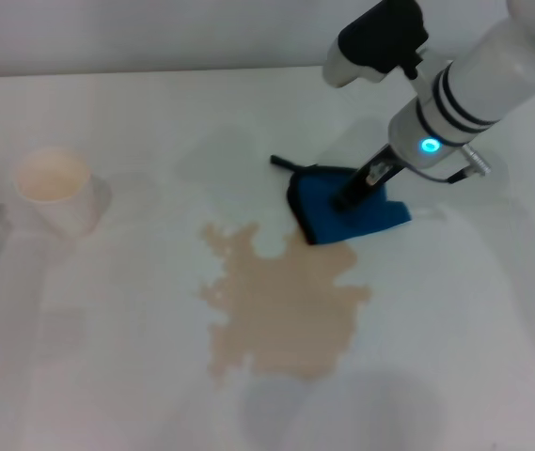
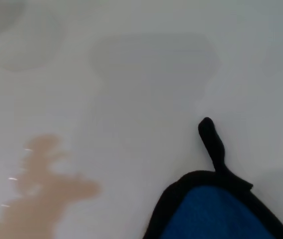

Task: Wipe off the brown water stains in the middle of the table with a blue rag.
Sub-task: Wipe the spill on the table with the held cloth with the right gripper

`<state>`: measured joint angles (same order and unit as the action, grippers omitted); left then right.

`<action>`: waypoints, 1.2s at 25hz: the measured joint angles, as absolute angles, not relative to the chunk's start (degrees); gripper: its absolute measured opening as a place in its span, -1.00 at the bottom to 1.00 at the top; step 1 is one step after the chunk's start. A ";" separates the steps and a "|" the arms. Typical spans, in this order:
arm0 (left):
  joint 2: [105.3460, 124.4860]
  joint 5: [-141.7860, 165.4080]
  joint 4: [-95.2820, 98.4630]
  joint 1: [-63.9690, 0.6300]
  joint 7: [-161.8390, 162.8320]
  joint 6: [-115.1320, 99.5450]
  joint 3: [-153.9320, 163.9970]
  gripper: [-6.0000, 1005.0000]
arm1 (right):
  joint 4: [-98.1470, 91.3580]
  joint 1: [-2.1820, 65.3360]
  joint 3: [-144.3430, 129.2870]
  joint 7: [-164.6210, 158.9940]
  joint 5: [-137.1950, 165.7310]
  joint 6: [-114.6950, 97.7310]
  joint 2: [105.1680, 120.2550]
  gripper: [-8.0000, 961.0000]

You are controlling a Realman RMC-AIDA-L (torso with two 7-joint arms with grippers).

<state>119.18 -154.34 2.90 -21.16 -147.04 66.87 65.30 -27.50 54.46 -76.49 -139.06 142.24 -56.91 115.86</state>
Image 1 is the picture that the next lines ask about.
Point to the black and white right wrist camera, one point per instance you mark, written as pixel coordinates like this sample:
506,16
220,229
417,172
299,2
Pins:
375,42

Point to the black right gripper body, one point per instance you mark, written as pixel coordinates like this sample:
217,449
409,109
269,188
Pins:
377,169

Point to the brown water stain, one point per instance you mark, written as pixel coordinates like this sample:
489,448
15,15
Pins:
286,310

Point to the white paper cup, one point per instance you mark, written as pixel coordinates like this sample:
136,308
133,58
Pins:
60,206

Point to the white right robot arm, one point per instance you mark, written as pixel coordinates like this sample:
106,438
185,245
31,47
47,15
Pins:
483,70

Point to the blue rag with black trim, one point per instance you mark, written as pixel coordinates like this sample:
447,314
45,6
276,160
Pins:
328,221

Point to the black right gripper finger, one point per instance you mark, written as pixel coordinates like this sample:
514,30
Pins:
361,196
344,197

